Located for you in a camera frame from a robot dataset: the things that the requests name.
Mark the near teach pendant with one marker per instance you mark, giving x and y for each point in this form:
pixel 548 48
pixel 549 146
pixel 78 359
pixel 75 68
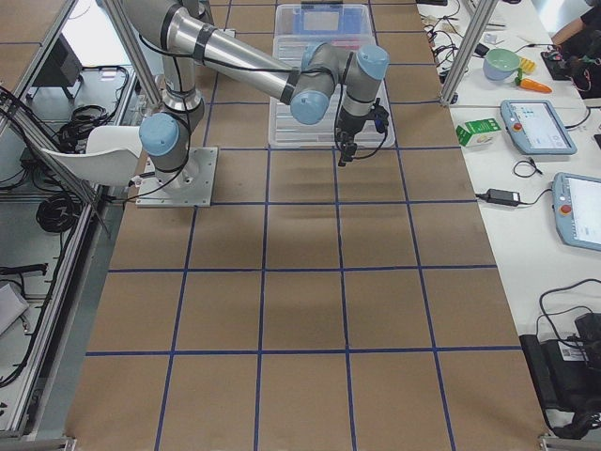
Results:
pixel 576 205

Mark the clear plastic storage box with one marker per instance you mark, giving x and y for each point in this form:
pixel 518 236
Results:
pixel 323 22

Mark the black power adapter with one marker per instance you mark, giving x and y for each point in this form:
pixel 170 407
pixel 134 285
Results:
pixel 500 197

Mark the toy corn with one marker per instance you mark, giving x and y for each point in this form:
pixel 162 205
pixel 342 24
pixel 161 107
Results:
pixel 526 65

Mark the green blue bowl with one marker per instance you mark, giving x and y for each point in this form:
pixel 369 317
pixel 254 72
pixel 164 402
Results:
pixel 500 63

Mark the white plastic chair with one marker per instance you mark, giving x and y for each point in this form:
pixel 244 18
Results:
pixel 111 156

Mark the aluminium frame left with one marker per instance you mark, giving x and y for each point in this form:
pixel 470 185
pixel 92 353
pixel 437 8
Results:
pixel 42 350

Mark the teach pendant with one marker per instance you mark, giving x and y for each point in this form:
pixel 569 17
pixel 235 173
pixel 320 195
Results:
pixel 576 205
pixel 535 128

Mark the black equipment lower right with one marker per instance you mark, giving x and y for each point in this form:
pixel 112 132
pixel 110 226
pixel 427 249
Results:
pixel 566 375

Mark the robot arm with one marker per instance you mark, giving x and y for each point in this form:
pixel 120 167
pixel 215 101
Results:
pixel 307 90

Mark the toy carrot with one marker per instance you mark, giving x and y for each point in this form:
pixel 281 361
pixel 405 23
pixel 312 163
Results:
pixel 530 84

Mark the aluminium frame post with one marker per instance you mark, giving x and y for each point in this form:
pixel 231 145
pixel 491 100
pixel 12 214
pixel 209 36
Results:
pixel 475 30

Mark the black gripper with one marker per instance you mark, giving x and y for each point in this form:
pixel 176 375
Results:
pixel 349 124

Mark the green white carton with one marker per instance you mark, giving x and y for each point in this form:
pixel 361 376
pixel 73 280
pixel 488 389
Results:
pixel 477 132

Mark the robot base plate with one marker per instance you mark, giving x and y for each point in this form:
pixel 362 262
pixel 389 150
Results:
pixel 193 187

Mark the person at table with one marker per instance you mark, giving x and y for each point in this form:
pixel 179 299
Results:
pixel 575 40

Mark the far teach pendant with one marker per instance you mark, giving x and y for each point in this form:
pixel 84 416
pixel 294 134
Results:
pixel 535 128

